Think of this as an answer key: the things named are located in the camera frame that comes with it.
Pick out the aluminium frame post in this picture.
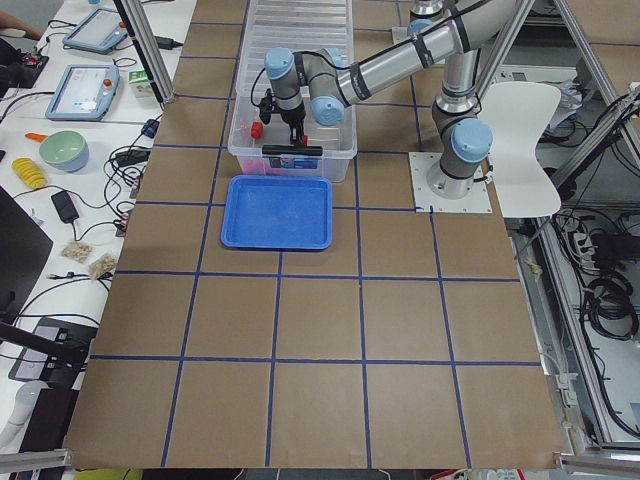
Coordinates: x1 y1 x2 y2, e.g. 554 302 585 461
113 0 175 105

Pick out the blue teach pendant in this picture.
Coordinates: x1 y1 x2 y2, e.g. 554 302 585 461
45 64 120 122
62 8 128 54

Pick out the red block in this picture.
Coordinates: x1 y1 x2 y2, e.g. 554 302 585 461
250 121 264 139

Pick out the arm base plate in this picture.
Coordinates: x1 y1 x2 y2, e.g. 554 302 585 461
391 26 411 45
408 152 492 214

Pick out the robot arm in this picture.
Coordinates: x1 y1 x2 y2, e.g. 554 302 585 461
256 1 516 200

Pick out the black power adapter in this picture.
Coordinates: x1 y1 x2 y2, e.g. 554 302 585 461
51 190 79 224

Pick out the black box latch handle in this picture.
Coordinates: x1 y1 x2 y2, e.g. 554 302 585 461
261 145 323 157

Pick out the blue teach pendant far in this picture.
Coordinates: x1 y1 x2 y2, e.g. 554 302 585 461
62 8 128 54

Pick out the clear plastic storage box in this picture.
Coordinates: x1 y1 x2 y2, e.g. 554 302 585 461
227 0 359 184

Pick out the blue plastic tray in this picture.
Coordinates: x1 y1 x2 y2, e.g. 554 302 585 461
220 175 333 250

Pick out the green white carton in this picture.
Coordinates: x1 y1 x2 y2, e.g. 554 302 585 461
127 70 155 98

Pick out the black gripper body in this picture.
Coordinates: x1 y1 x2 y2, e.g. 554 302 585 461
278 103 305 131

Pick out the green bowl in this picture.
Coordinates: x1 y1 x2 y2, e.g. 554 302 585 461
39 130 89 173

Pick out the blue teach pendant near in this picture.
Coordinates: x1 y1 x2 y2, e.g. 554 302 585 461
45 64 120 122

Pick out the white chair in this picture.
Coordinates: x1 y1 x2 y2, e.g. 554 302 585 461
478 81 561 218

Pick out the yellow ridged toy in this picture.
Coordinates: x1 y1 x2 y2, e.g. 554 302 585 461
11 157 48 190

